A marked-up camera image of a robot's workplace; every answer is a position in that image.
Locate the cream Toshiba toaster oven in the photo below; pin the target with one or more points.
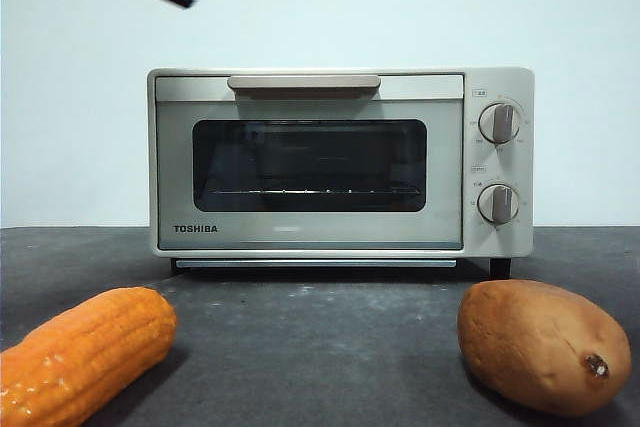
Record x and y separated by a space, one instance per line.
525 239

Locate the large oven dial knob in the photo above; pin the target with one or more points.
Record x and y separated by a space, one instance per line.
499 122

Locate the glass-window oven door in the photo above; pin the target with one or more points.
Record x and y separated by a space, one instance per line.
175 172

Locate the metal oven crumb tray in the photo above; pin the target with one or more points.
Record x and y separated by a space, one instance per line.
300 263

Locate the brown sweet potato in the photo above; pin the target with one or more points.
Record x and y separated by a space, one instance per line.
535 342

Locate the small oven dial knob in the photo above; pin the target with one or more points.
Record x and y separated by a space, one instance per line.
498 204

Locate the black oven foot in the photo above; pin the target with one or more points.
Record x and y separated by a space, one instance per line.
173 267
501 268

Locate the orange corn cob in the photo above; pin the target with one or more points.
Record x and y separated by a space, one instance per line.
85 352

